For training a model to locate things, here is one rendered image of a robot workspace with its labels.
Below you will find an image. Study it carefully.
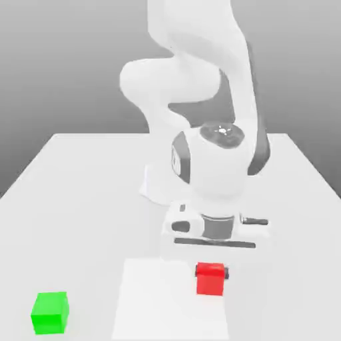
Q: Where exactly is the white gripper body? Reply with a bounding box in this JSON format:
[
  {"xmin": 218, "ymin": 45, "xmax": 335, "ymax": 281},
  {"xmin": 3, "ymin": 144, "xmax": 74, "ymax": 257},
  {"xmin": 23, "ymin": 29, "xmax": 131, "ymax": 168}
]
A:
[{"xmin": 161, "ymin": 230, "xmax": 270, "ymax": 261}]

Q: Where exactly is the small red cube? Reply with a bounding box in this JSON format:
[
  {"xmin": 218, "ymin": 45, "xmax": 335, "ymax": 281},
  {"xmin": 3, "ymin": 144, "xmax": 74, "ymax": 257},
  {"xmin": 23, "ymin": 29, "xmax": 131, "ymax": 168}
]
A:
[{"xmin": 196, "ymin": 262, "xmax": 225, "ymax": 297}]

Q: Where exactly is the small green cube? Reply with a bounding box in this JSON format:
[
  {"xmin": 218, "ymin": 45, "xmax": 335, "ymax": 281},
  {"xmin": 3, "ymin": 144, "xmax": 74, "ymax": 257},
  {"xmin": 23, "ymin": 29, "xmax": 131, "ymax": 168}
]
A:
[{"xmin": 30, "ymin": 291, "xmax": 70, "ymax": 336}]

